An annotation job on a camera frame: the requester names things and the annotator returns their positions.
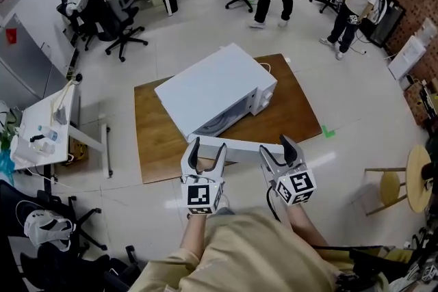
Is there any silver fridge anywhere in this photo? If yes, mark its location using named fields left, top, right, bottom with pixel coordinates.
left=0, top=13, right=70, bottom=111

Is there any clear water bottle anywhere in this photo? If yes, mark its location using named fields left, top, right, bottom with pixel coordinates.
left=37, top=125, right=63, bottom=144

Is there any person's left forearm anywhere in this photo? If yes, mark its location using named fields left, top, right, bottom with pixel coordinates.
left=179, top=213, right=208, bottom=261

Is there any person's beige shirt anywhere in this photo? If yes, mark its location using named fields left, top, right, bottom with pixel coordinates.
left=128, top=207, right=391, bottom=292

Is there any yellow wooden stool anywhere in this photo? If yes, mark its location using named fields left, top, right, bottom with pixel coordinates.
left=364, top=145, right=433, bottom=217

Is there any person's right forearm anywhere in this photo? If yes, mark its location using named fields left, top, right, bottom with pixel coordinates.
left=285, top=203, right=330, bottom=250

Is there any white microwave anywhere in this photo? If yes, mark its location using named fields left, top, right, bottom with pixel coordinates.
left=153, top=42, right=279, bottom=144

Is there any gray cloth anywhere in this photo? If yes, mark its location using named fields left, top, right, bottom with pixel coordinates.
left=53, top=105, right=70, bottom=126

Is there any white desk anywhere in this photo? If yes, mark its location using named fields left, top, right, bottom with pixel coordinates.
left=12, top=81, right=113, bottom=179

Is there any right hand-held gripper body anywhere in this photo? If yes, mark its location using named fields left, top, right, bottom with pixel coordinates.
left=268, top=162, right=318, bottom=207

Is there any wooden clothes hanger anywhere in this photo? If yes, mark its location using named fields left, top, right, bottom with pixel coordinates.
left=49, top=81, right=75, bottom=124

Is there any black battery pack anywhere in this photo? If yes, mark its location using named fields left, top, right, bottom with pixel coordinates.
left=348, top=245, right=438, bottom=292

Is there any white water dispenser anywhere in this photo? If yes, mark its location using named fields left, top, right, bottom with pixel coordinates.
left=388, top=17, right=438, bottom=81

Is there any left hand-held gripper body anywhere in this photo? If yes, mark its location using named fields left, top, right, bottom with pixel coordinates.
left=180, top=165, right=227, bottom=216

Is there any brown wooden table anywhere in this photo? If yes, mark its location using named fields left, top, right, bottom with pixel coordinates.
left=133, top=53, right=323, bottom=185

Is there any blue plastic bag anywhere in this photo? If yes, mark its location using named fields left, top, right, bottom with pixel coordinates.
left=0, top=150, right=16, bottom=179

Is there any white electric kettle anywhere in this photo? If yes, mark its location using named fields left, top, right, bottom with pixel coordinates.
left=10, top=135, right=38, bottom=162

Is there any black glass cabinet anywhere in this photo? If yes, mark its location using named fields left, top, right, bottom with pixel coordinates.
left=359, top=0, right=407, bottom=49

